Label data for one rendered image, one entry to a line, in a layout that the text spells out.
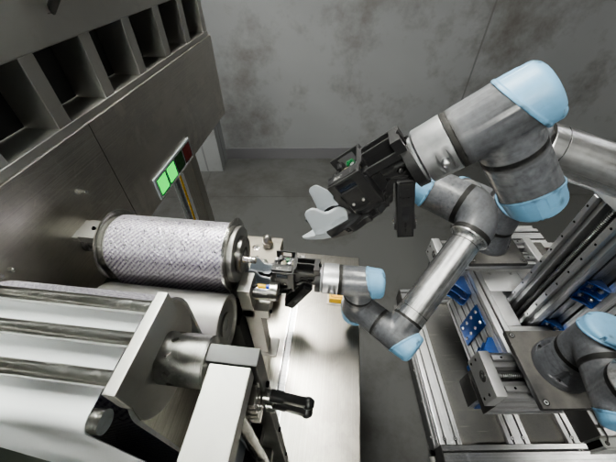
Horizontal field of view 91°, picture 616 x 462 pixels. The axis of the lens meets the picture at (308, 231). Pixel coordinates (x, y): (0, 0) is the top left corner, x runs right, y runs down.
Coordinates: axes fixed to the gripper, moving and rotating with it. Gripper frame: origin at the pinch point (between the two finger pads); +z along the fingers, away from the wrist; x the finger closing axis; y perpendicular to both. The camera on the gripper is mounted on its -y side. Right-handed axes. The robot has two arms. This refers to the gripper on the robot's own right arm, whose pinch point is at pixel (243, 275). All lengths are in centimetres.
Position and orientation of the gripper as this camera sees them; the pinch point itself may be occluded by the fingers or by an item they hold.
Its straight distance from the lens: 80.8
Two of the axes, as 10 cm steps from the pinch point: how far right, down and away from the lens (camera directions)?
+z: -9.9, -0.8, 0.8
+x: -1.1, 7.0, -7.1
